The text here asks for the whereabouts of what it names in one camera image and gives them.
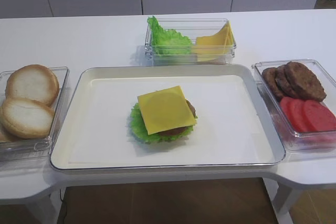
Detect yellow cheese slice on burger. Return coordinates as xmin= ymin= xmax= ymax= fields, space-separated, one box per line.
xmin=138 ymin=86 xmax=196 ymax=135

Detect green lettuce leaf on burger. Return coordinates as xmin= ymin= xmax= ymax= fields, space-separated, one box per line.
xmin=130 ymin=103 xmax=193 ymax=144

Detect green lettuce in bin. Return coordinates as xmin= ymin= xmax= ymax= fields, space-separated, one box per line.
xmin=147 ymin=16 xmax=193 ymax=55

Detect clear bin lettuce and cheese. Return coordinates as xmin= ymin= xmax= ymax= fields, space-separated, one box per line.
xmin=145 ymin=17 xmax=236 ymax=66

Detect yellow cheese slices in bin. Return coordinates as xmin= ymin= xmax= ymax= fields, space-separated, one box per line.
xmin=193 ymin=21 xmax=236 ymax=62

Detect brown burger patty on burger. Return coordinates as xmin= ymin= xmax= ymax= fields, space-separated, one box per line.
xmin=158 ymin=100 xmax=196 ymax=136

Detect white rectangular serving tray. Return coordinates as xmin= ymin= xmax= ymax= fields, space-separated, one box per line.
xmin=50 ymin=65 xmax=286 ymax=170

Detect left brown patty in bin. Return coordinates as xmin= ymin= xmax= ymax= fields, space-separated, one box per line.
xmin=262 ymin=67 xmax=286 ymax=102

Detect brown patty in bin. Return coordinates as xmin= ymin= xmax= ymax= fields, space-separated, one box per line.
xmin=284 ymin=61 xmax=327 ymax=102
xmin=262 ymin=67 xmax=286 ymax=102
xmin=275 ymin=64 xmax=303 ymax=99

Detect middle brown patty in bin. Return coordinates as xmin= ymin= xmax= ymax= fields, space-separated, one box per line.
xmin=275 ymin=64 xmax=303 ymax=99

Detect left red tomato slice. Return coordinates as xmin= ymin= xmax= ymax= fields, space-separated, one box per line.
xmin=279 ymin=97 xmax=297 ymax=130

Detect red tomato slice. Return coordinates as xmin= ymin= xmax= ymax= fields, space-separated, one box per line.
xmin=288 ymin=99 xmax=310 ymax=133
xmin=279 ymin=97 xmax=297 ymax=130
xmin=302 ymin=100 xmax=335 ymax=132

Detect middle red tomato slice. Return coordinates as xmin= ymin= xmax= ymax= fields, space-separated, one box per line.
xmin=288 ymin=99 xmax=310 ymax=133

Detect rear bun half in bin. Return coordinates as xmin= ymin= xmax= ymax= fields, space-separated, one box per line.
xmin=5 ymin=65 xmax=60 ymax=106

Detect bun half in bin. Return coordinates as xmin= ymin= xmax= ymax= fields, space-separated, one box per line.
xmin=0 ymin=127 xmax=20 ymax=143
xmin=5 ymin=65 xmax=60 ymax=106

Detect clear bin patties and tomatoes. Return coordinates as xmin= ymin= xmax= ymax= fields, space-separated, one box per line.
xmin=252 ymin=59 xmax=335 ymax=151

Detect clear bin with buns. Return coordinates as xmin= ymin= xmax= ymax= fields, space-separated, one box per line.
xmin=1 ymin=67 xmax=70 ymax=162

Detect front brown patty in bin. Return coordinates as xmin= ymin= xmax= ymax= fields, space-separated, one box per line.
xmin=284 ymin=61 xmax=327 ymax=102

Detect front red tomato slice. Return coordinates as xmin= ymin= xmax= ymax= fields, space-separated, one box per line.
xmin=302 ymin=100 xmax=335 ymax=132

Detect lower bun half in bin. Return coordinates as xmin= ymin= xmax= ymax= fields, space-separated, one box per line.
xmin=0 ymin=127 xmax=20 ymax=143

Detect black cable under table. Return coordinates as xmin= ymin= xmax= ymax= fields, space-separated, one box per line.
xmin=59 ymin=188 xmax=69 ymax=224

